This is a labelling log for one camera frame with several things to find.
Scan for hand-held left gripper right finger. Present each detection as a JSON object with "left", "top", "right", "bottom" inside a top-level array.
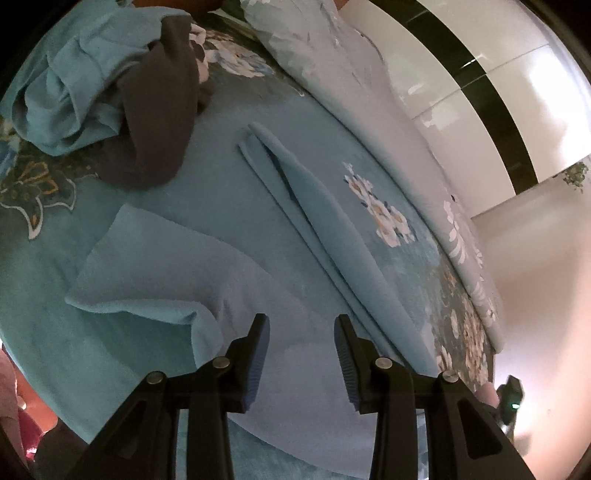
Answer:
[{"left": 333, "top": 314, "right": 536, "bottom": 480}]

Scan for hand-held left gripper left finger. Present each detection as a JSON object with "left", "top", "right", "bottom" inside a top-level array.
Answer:
[{"left": 76, "top": 314, "right": 271, "bottom": 480}]

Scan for light blue pants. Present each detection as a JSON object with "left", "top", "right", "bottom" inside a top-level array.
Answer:
[{"left": 65, "top": 121, "right": 440, "bottom": 464}]

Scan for teal floral blanket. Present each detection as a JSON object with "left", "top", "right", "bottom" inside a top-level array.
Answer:
[{"left": 0, "top": 21, "right": 497, "bottom": 480}]

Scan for dark grey garment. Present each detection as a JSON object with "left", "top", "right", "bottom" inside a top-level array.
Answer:
[{"left": 99, "top": 17, "right": 214, "bottom": 189}]

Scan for pale blue daisy quilt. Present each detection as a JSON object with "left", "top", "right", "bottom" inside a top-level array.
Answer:
[{"left": 240, "top": 0, "right": 505, "bottom": 352}]

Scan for white wardrobe with black stripe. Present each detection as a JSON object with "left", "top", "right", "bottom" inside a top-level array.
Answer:
[{"left": 339, "top": 0, "right": 591, "bottom": 217}]

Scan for crumpled blue garment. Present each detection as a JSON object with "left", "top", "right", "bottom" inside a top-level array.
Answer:
[{"left": 0, "top": 7, "right": 178, "bottom": 157}]

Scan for floral wall sticker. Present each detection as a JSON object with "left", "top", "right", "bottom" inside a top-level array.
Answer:
[{"left": 562, "top": 161, "right": 591, "bottom": 191}]

